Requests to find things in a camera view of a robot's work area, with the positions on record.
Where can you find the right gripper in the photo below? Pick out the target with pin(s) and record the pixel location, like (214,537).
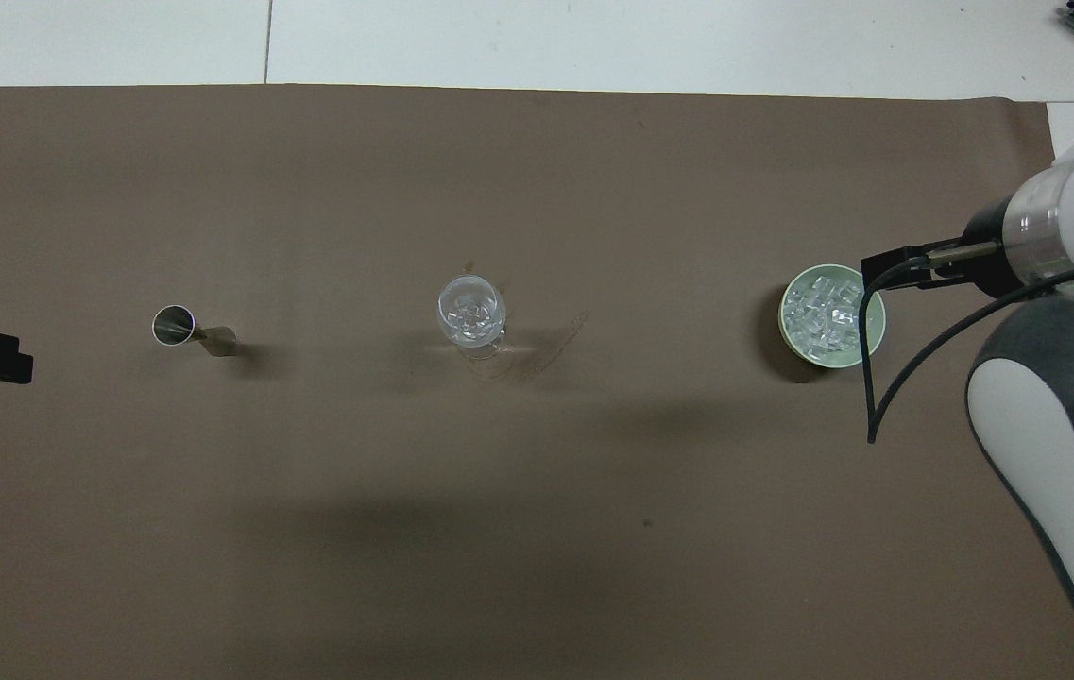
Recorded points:
(988,255)

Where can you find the clear ice cubes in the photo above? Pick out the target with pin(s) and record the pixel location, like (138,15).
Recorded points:
(820,312)

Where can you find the clear wine glass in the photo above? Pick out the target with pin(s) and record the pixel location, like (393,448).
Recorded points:
(471,308)

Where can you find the green bowl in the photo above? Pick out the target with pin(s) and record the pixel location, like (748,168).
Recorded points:
(867,332)

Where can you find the steel jigger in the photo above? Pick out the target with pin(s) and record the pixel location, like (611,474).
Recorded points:
(176,324)

